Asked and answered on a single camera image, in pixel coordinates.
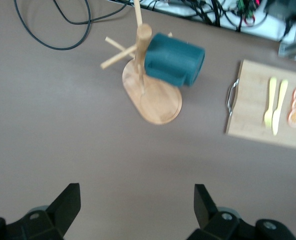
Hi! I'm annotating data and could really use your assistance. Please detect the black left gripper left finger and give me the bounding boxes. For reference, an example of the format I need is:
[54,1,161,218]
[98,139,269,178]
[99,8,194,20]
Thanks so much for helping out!
[0,183,81,240]

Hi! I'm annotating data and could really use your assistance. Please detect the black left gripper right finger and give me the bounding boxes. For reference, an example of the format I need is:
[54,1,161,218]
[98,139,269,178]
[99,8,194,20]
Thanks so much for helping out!
[187,184,296,240]

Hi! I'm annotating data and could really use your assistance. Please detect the dark green cup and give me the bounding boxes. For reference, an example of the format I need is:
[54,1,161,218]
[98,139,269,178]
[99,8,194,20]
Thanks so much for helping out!
[144,32,206,88]

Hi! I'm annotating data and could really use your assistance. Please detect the brown table mat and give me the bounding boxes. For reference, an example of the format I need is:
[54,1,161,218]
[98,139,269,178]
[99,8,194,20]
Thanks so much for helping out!
[0,0,296,240]

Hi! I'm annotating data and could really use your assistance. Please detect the wooden cutting board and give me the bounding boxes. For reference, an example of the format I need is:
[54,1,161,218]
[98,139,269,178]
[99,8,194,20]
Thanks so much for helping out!
[224,59,296,151]

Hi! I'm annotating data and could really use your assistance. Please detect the wooden mug tree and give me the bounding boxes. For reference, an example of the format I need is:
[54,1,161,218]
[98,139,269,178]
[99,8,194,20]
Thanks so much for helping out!
[100,0,183,125]

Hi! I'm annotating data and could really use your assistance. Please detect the yellow knife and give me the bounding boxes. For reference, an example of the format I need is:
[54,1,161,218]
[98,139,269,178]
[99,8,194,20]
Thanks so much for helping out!
[272,79,289,136]

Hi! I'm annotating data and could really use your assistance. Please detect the yellow fork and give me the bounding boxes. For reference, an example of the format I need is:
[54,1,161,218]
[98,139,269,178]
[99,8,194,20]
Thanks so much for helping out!
[264,77,278,130]

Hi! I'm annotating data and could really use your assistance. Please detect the black table cable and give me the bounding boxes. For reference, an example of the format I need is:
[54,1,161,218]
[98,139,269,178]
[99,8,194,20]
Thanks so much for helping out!
[52,0,128,25]
[14,0,91,51]

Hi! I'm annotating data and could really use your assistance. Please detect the aluminium camera post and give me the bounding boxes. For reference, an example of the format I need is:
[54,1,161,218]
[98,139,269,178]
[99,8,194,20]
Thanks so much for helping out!
[279,17,296,61]

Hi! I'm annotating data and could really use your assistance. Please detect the black cable bundle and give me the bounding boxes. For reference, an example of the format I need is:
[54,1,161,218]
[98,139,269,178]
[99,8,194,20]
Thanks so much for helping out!
[140,0,271,32]

